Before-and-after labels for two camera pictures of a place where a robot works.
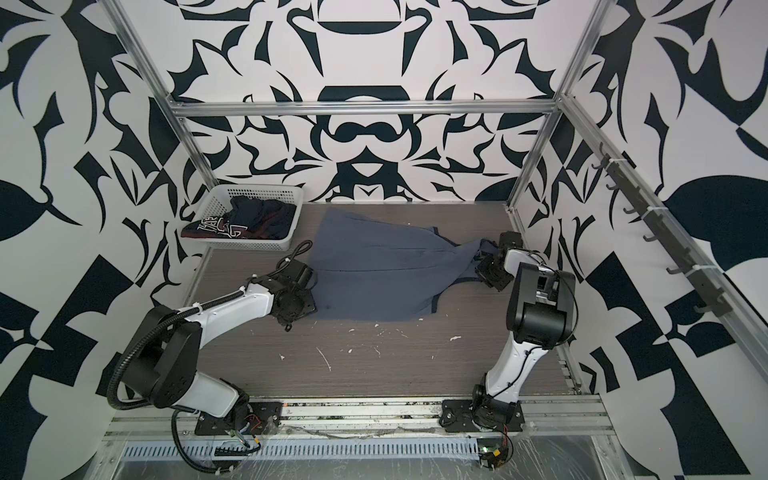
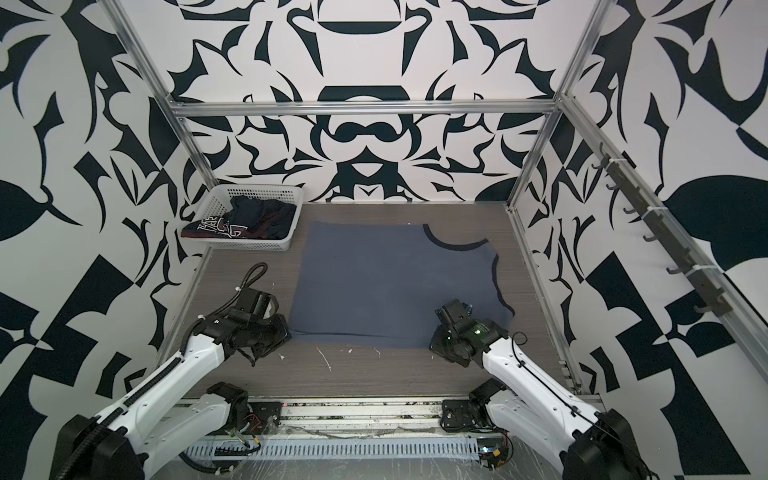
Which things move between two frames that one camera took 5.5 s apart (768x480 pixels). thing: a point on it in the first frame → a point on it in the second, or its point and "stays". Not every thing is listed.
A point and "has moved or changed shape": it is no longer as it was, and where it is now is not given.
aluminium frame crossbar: [364, 106] stays
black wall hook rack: [713, 299] stays
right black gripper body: [489, 271] → [446, 344]
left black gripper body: [305, 304] → [265, 335]
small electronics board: [492, 452] stays
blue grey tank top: [369, 266] has moved or changed shape
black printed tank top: [247, 218] stays
